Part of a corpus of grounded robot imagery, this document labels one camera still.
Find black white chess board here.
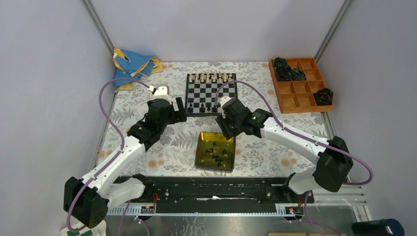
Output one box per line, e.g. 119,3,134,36
184,83,238,117

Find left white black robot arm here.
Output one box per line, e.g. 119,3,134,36
63,97,187,232

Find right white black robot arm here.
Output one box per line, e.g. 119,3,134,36
216,96,353,203

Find black chess pieces in tray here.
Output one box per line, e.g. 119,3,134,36
204,142,227,167

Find row of white chess pieces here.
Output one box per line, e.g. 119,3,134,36
186,72,237,85

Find yellow metal tray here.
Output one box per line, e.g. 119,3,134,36
195,131,236,172

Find floral patterned table mat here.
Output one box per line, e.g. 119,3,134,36
94,61,339,178

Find blue yellow cloth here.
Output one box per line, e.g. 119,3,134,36
113,48,163,92

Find black coiled part middle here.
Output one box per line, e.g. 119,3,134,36
275,65,292,82

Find black coiled part top left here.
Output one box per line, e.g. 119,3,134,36
272,57,288,68

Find orange compartment organizer tray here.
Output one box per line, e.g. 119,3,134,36
268,58,334,114

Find black coiled part in organizer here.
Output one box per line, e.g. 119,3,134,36
291,68,306,81

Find black part at tray edge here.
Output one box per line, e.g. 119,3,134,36
313,88,333,106

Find green white checkered paper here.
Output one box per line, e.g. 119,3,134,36
59,221,107,236

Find black cylinder bottle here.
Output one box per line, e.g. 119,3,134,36
352,218,405,236

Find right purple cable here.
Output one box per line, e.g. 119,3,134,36
215,80,374,236

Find purple cable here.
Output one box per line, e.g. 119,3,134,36
66,78,155,236
215,80,374,236

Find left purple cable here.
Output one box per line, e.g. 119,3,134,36
66,78,155,236

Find black mounting base rail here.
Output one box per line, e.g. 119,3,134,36
131,174,312,204

